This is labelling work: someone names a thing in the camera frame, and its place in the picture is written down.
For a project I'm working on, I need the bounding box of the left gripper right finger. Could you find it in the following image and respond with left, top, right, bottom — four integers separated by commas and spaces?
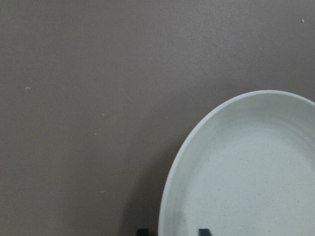
198, 229, 211, 236

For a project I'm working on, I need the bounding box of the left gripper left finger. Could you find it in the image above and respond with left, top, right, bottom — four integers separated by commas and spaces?
136, 228, 149, 236

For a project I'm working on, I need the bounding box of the white round plate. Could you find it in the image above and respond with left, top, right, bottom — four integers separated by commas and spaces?
158, 90, 315, 236

